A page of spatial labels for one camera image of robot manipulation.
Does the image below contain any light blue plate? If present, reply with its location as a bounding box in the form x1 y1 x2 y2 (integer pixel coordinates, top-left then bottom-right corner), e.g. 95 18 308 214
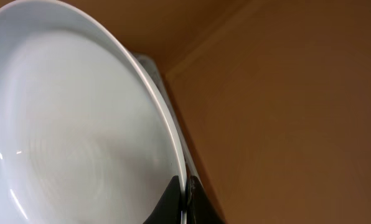
0 1 186 223

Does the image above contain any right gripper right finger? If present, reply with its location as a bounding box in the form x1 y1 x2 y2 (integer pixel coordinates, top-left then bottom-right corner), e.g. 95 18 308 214
186 175 225 224

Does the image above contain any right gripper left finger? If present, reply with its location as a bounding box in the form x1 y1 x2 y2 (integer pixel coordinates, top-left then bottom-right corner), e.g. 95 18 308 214
143 175 181 224

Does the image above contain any grey dishwasher rack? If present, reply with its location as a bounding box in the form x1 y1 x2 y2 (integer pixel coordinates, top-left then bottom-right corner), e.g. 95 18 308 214
133 53 200 178

